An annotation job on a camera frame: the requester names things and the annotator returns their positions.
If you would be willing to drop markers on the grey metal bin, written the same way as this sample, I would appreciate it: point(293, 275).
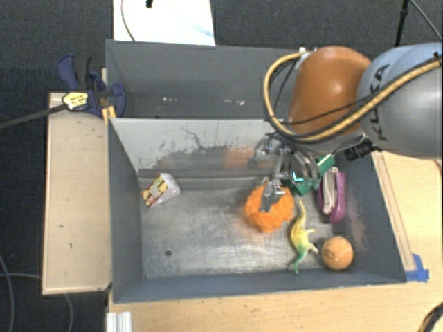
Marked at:
point(207, 233)

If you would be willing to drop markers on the pale wood board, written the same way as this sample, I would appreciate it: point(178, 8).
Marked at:
point(78, 199)

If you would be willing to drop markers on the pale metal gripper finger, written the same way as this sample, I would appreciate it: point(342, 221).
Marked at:
point(263, 148)
point(271, 195)

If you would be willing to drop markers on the black cylinder on white bracket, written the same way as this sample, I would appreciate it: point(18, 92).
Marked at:
point(358, 151)

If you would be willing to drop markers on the orange ball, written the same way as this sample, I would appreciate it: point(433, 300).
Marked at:
point(337, 253)

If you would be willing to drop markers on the orange mesh sponge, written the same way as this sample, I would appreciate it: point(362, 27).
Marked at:
point(256, 216)

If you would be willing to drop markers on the yellow-green toy dinosaur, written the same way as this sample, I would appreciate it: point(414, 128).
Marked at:
point(300, 235)

